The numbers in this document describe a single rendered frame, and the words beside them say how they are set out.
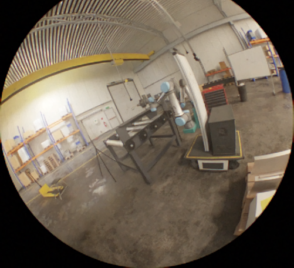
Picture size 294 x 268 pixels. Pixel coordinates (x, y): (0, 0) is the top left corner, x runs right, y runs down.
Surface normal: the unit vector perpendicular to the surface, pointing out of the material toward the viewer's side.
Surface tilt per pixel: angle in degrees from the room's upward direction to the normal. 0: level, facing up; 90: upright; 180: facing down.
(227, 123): 90
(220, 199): 0
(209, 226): 0
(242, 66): 90
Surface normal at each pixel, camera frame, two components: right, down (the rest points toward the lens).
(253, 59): -0.85, 0.44
